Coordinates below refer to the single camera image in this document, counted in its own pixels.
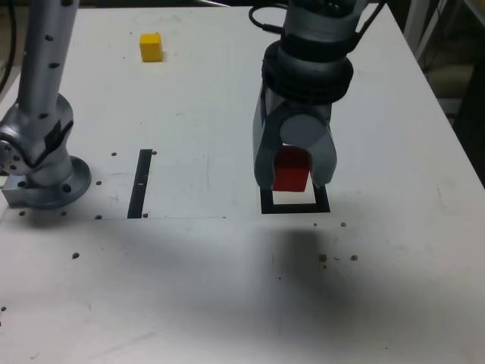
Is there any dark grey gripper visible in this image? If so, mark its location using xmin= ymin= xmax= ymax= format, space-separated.
xmin=252 ymin=85 xmax=339 ymax=190

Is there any red cube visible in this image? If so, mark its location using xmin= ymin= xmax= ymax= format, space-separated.
xmin=271 ymin=147 xmax=312 ymax=193

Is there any yellow cube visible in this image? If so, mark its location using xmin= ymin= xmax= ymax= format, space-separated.
xmin=139 ymin=33 xmax=164 ymax=63

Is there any black tape square outline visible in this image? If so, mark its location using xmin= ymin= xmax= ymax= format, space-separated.
xmin=259 ymin=184 xmax=331 ymax=215

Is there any black tape strip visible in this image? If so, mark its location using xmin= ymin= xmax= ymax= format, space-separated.
xmin=127 ymin=149 xmax=153 ymax=220

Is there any grey metal rack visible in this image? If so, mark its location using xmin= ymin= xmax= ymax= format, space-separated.
xmin=402 ymin=0 xmax=485 ymax=115

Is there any black cable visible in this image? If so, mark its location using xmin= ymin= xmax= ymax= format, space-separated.
xmin=248 ymin=2 xmax=386 ymax=37

